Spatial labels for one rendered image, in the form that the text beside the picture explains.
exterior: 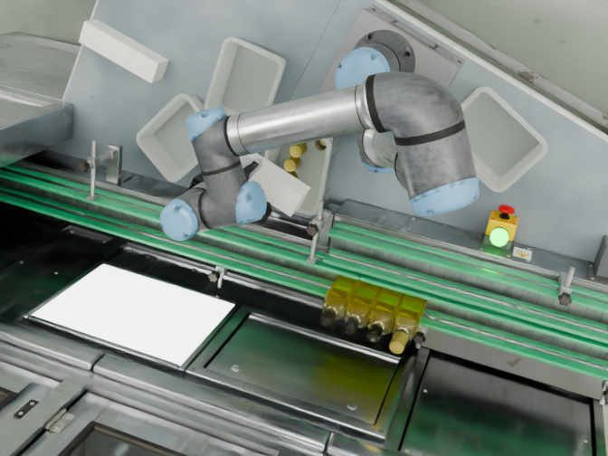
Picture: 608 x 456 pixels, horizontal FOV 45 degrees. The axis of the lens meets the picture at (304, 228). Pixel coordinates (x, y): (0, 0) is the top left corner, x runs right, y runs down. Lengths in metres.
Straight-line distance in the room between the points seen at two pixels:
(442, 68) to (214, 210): 0.68
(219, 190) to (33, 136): 0.93
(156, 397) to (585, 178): 1.13
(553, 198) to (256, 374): 0.85
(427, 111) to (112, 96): 1.25
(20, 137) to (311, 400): 1.05
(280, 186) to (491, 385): 0.74
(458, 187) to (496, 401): 0.81
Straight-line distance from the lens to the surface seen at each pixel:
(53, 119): 2.22
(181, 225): 1.37
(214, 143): 1.30
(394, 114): 1.17
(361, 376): 1.76
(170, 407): 1.63
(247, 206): 1.32
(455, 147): 1.18
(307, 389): 1.69
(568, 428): 1.89
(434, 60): 1.75
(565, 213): 1.93
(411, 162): 1.18
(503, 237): 1.84
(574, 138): 1.87
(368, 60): 1.55
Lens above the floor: 2.57
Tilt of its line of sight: 62 degrees down
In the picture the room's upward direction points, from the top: 138 degrees counter-clockwise
